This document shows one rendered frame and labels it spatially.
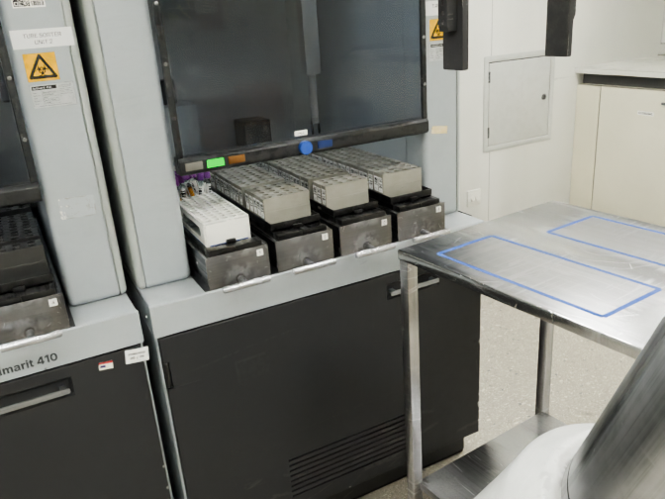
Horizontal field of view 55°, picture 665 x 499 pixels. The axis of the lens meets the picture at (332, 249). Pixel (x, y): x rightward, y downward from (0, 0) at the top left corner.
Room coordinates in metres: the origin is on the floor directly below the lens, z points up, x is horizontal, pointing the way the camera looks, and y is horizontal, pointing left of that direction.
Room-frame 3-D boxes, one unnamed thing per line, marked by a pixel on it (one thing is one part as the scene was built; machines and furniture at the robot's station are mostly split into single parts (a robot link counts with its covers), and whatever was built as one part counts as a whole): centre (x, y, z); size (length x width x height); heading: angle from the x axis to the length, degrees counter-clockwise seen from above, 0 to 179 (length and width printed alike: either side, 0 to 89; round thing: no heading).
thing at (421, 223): (1.70, -0.07, 0.78); 0.73 x 0.14 x 0.09; 27
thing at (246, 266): (1.50, 0.34, 0.78); 0.73 x 0.14 x 0.09; 27
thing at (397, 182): (1.49, -0.18, 0.85); 0.12 x 0.02 x 0.06; 116
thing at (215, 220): (1.37, 0.28, 0.83); 0.30 x 0.10 x 0.06; 27
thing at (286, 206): (1.35, 0.10, 0.85); 0.12 x 0.02 x 0.06; 117
